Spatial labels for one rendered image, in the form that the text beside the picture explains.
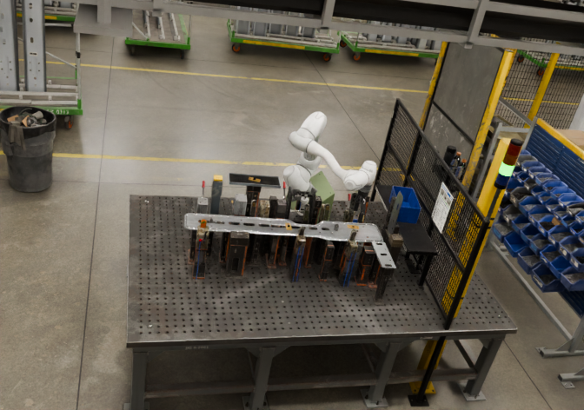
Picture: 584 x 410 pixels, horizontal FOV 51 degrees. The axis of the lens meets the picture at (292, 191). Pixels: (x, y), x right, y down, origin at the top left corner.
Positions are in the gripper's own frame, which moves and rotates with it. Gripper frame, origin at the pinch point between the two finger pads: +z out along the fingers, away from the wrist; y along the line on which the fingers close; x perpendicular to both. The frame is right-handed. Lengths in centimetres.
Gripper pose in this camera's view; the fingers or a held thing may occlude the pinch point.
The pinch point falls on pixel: (357, 214)
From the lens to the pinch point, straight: 428.2
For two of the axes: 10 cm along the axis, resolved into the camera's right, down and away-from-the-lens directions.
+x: 9.8, 0.7, 1.9
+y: 1.3, 5.1, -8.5
